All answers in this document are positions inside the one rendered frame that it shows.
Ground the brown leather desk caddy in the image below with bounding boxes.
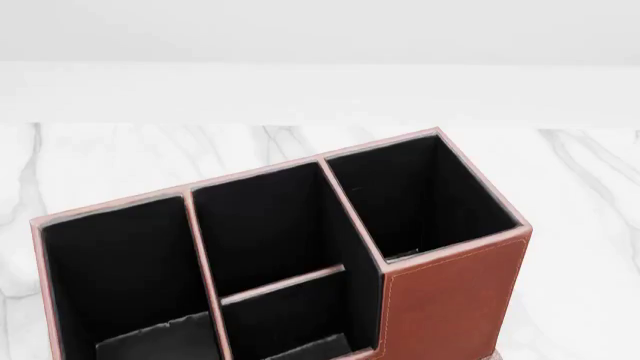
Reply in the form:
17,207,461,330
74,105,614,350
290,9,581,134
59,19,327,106
29,126,533,360

